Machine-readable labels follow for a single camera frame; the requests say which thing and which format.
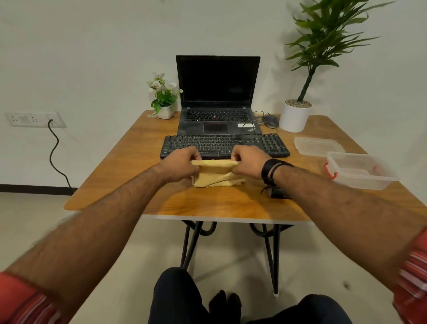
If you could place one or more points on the tall green plant white pot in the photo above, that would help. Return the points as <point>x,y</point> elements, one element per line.
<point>293,118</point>

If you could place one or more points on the person's left forearm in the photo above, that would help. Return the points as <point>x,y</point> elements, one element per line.
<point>86,240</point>

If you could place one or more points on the clear plastic container lid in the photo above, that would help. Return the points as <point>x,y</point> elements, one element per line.
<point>318,146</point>

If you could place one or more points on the red right sleeve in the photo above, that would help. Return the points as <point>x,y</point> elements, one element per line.
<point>412,287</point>

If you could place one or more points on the person's right hand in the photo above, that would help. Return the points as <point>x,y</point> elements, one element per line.
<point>252,162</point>

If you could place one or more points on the black laptop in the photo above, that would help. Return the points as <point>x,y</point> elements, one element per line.
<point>217,81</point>

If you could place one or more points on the white wall socket panel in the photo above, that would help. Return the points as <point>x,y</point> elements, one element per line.
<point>33,119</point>

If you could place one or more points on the yellow cleaning cloth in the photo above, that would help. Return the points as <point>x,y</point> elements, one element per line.
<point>217,173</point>

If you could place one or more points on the person's left leg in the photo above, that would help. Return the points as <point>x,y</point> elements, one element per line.
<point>176,300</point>

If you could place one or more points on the black computer mouse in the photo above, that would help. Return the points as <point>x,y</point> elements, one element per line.
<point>270,121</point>

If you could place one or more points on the red sleeve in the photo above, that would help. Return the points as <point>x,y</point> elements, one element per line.
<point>26,300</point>
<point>412,287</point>

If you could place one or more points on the clear plastic container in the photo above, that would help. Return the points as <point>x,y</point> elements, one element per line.
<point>363,172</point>

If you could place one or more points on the small white flower pot plant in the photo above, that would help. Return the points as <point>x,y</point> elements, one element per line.
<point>163,96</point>

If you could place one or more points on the person's right forearm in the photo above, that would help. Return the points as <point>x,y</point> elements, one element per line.
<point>350,220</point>

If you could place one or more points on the black wristband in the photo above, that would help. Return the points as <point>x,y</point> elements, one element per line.
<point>270,170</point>

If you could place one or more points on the person's right leg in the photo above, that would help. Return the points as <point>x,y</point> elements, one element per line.
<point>307,310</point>

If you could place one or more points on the small black brush tool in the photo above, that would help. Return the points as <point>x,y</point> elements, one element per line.
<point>280,193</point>

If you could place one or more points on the person's leg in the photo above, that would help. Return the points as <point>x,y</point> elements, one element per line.
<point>307,310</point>
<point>176,300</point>

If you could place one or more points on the black skirting board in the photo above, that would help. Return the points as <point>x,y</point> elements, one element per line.
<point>33,189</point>

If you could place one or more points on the person's left hand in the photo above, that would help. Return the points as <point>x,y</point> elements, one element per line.
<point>178,165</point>

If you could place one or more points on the red left sleeve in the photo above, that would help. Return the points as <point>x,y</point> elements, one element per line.
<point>26,300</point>

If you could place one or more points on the black keyboard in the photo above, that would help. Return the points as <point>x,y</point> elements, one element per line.
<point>217,143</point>

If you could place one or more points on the black metal table frame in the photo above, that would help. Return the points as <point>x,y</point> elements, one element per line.
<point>275,257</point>

